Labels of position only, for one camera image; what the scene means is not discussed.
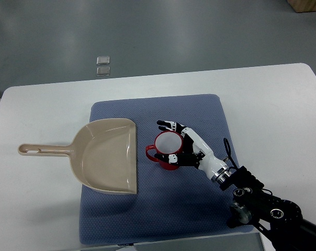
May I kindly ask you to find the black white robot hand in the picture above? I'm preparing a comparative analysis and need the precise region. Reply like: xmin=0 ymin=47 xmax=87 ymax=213
xmin=154 ymin=120 xmax=231 ymax=184

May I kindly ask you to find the red cup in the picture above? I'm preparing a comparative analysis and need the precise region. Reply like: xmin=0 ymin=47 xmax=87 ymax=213
xmin=145 ymin=131 xmax=183 ymax=170

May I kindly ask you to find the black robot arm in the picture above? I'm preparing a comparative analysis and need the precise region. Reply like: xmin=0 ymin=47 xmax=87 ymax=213
xmin=217 ymin=163 xmax=316 ymax=250

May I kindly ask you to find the beige plastic dustpan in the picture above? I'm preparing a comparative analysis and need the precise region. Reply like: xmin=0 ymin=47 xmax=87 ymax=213
xmin=18 ymin=118 xmax=138 ymax=195

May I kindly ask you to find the blue fabric mat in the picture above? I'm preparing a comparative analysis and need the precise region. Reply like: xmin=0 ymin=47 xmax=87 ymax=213
xmin=79 ymin=94 xmax=252 ymax=245

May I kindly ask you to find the lower metal floor plate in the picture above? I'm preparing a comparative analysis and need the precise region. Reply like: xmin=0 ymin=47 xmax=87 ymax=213
xmin=96 ymin=66 xmax=110 ymax=76

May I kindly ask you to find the metal floor plate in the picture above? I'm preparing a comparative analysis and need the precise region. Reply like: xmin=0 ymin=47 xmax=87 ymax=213
xmin=96 ymin=55 xmax=110 ymax=65
xmin=96 ymin=66 xmax=110 ymax=76

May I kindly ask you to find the upper metal floor plate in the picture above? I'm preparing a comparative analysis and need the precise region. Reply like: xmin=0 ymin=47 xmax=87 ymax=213
xmin=96 ymin=55 xmax=110 ymax=65

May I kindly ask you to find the wooden box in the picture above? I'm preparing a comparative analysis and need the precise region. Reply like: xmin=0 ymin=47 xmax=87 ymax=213
xmin=287 ymin=0 xmax=316 ymax=13

